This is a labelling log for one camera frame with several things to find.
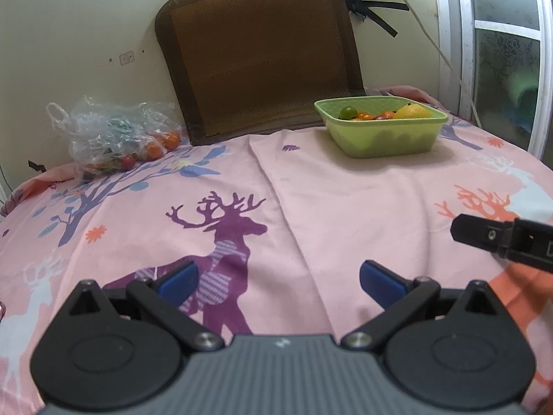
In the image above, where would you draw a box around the large yellow grapefruit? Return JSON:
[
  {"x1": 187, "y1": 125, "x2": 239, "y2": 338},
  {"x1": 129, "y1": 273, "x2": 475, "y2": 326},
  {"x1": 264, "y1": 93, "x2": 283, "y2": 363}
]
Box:
[{"x1": 394, "y1": 103, "x2": 432, "y2": 119}]

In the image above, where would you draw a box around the green plastic basin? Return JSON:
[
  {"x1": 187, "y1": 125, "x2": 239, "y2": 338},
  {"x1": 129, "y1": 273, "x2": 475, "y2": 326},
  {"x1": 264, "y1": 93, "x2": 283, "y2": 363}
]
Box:
[{"x1": 314, "y1": 95, "x2": 448, "y2": 158}]

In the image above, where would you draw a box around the frosted glass window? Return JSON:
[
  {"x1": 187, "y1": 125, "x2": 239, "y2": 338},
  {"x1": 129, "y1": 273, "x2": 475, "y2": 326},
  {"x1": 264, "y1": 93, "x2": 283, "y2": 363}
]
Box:
[{"x1": 437, "y1": 0, "x2": 552, "y2": 165}]

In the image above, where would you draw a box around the green tomato back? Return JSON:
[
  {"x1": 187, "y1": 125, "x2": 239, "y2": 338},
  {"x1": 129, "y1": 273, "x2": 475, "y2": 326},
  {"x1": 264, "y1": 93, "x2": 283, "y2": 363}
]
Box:
[{"x1": 339, "y1": 106, "x2": 358, "y2": 120}]

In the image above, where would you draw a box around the pink deer bedsheet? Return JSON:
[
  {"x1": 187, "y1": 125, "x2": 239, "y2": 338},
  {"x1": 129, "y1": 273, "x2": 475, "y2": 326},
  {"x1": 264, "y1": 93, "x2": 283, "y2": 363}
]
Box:
[{"x1": 1, "y1": 117, "x2": 552, "y2": 414}]

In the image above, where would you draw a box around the clear plastic fruit bag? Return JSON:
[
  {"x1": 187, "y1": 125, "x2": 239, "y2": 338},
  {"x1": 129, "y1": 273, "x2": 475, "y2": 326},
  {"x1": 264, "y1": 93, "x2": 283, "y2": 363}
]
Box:
[{"x1": 46, "y1": 96, "x2": 185, "y2": 182}]

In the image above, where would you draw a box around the black tape cross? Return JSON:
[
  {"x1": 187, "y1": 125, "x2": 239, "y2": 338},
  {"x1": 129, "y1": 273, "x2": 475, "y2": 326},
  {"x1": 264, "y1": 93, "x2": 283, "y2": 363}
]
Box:
[{"x1": 344, "y1": 0, "x2": 410, "y2": 38}]

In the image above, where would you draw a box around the brown seat cushion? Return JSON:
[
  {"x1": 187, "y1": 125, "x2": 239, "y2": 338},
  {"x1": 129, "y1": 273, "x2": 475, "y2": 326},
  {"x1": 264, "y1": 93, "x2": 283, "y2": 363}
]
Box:
[{"x1": 154, "y1": 0, "x2": 365, "y2": 145}]

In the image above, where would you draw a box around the white power cable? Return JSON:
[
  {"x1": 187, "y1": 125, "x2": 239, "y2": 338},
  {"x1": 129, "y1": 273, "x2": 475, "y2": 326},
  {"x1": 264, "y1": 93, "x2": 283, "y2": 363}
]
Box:
[{"x1": 379, "y1": 0, "x2": 483, "y2": 129}]

